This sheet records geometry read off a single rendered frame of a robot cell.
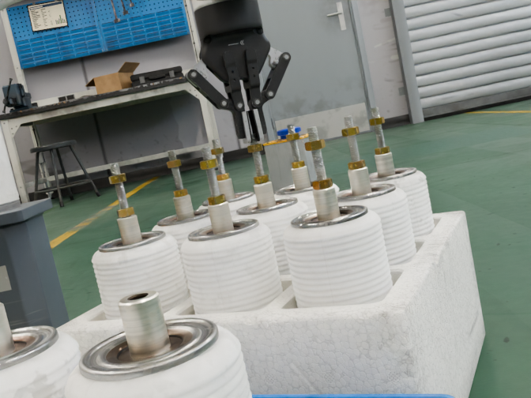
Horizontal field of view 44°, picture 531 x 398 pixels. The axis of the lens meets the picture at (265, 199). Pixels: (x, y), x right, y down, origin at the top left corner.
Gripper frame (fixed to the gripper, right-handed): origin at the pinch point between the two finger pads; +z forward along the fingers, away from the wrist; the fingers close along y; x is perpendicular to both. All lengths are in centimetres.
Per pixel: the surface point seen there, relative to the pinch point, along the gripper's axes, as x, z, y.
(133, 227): 2.6, 8.2, 16.1
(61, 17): -518, -111, 10
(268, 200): 1.2, 9.0, 0.0
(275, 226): 4.9, 11.6, 0.8
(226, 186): -15.3, 8.1, 1.3
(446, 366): 19.0, 27.1, -9.9
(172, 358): 44.3, 9.3, 17.7
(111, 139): -527, -2, -8
